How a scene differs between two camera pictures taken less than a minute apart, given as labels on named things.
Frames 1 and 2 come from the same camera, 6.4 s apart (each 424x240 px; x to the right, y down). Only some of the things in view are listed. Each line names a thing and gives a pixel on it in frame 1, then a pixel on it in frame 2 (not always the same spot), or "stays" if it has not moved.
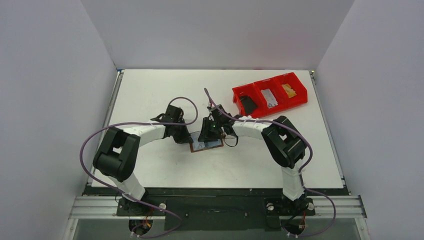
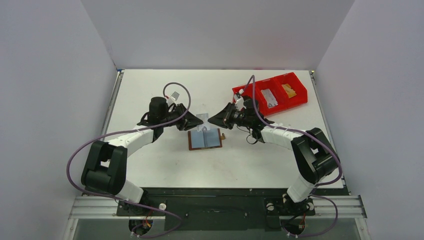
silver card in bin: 269,97 stays
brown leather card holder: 197,146 stays
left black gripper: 185,138 -> 189,121
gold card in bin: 289,90 stays
